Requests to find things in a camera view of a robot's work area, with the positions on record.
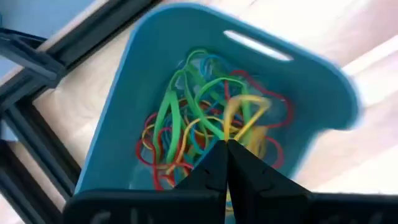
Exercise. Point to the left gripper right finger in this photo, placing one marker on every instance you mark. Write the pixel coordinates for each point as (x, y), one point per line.
(255, 189)

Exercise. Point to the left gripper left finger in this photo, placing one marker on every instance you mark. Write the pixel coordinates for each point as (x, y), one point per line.
(208, 177)

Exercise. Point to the red rubber band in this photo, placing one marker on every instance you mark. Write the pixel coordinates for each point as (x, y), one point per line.
(155, 174)
(281, 152)
(290, 109)

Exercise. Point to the teal plastic bin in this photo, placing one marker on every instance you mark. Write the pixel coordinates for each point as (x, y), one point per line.
(149, 62)

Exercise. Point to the black aluminium table frame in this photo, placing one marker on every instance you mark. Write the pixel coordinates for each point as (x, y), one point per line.
(28, 65)

